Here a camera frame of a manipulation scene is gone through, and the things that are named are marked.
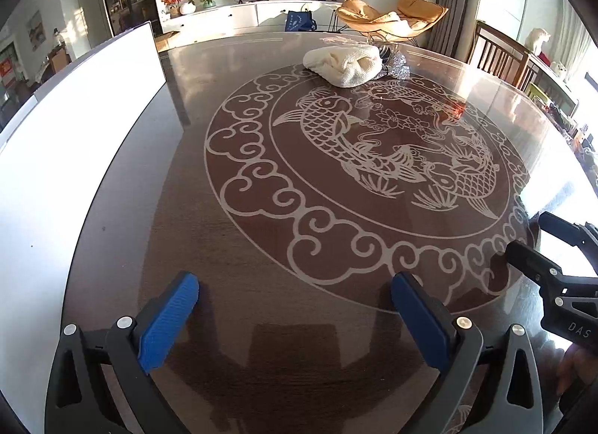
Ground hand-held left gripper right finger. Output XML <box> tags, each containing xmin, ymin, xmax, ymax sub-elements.
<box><xmin>391</xmin><ymin>271</ymin><xmax>547</xmax><ymax>434</ymax></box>

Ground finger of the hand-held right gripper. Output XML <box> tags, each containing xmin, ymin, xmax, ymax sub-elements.
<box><xmin>538</xmin><ymin>211</ymin><xmax>598</xmax><ymax>255</ymax></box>
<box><xmin>505</xmin><ymin>240</ymin><xmax>569</xmax><ymax>295</ymax></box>

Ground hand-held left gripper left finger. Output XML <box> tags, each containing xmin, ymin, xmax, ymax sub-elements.
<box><xmin>47</xmin><ymin>271</ymin><xmax>201</xmax><ymax>434</ymax></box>

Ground white board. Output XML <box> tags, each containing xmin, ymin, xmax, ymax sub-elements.
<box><xmin>0</xmin><ymin>20</ymin><xmax>167</xmax><ymax>416</ymax></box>

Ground person's right hand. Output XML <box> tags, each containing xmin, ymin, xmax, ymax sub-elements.
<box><xmin>557</xmin><ymin>345</ymin><xmax>596</xmax><ymax>398</ymax></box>

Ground wooden chair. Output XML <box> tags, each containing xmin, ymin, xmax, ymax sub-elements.
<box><xmin>467</xmin><ymin>20</ymin><xmax>580</xmax><ymax>110</ymax></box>

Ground silver glitter bow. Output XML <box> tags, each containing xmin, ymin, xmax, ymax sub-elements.
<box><xmin>374</xmin><ymin>52</ymin><xmax>412</xmax><ymax>80</ymax></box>

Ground cream knit glove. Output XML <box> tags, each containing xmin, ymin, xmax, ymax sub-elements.
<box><xmin>303</xmin><ymin>44</ymin><xmax>382</xmax><ymax>88</ymax></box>

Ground orange lounge chair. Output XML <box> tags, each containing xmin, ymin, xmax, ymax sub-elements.
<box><xmin>335</xmin><ymin>0</ymin><xmax>403</xmax><ymax>37</ymax></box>
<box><xmin>397</xmin><ymin>0</ymin><xmax>449</xmax><ymax>40</ymax></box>

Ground flat cardboard box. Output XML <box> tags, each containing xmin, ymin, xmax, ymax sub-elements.
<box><xmin>154</xmin><ymin>31</ymin><xmax>181</xmax><ymax>52</ymax></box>

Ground white television cabinet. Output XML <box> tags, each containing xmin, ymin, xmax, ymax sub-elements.
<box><xmin>159</xmin><ymin>0</ymin><xmax>346</xmax><ymax>37</ymax></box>

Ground white door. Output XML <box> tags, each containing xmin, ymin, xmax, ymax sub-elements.
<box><xmin>75</xmin><ymin>0</ymin><xmax>113</xmax><ymax>42</ymax></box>

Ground blue bag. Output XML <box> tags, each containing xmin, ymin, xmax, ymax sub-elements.
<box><xmin>285</xmin><ymin>10</ymin><xmax>318</xmax><ymax>33</ymax></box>

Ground wall painting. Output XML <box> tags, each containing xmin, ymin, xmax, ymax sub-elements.
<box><xmin>25</xmin><ymin>11</ymin><xmax>45</xmax><ymax>52</ymax></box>

